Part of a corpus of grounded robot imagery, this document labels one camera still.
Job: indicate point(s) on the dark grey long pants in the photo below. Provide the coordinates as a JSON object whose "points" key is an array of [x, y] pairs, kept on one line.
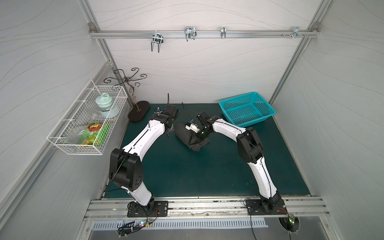
{"points": [[189, 137]]}

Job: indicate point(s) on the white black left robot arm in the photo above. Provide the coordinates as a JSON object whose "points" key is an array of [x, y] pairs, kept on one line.
{"points": [[118, 163]]}

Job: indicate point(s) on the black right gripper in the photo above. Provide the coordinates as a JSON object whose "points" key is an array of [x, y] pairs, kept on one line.
{"points": [[193, 140]]}

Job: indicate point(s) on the white vent strip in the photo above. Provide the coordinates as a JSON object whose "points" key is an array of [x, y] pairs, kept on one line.
{"points": [[183, 224]]}

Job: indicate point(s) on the aluminium top rail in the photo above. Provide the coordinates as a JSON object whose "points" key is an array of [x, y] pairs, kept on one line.
{"points": [[201, 34]]}

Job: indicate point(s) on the white wire wall basket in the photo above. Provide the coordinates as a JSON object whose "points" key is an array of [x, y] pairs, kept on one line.
{"points": [[82, 112]]}

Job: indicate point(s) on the metal bracket hook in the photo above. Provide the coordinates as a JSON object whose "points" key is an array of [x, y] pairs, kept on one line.
{"points": [[295, 34]]}

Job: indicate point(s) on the green snack packet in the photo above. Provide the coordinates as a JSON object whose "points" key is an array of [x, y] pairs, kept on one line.
{"points": [[95, 134]]}

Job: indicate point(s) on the small metal hook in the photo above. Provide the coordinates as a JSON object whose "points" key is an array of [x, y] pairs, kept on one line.
{"points": [[223, 32]]}

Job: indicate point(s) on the teal plastic mesh basket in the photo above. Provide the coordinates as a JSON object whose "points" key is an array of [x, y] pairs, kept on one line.
{"points": [[247, 109]]}

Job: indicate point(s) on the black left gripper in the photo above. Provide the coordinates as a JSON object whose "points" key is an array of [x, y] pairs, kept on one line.
{"points": [[172, 111]]}

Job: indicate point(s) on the curved metal hook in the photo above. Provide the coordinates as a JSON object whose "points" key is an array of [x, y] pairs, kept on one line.
{"points": [[190, 33]]}

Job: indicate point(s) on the ornate metal hook stand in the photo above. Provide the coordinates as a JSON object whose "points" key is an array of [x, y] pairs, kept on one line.
{"points": [[131, 81]]}

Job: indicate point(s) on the dark oval stand base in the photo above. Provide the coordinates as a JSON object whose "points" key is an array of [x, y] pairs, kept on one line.
{"points": [[139, 111]]}

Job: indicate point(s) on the double metal hook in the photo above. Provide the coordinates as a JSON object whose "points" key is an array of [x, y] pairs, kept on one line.
{"points": [[157, 40]]}

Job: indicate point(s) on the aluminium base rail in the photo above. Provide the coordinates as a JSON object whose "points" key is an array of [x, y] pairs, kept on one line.
{"points": [[210, 207]]}

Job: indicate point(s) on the pale green lidded jar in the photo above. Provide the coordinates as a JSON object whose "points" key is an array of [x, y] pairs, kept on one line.
{"points": [[106, 106]]}

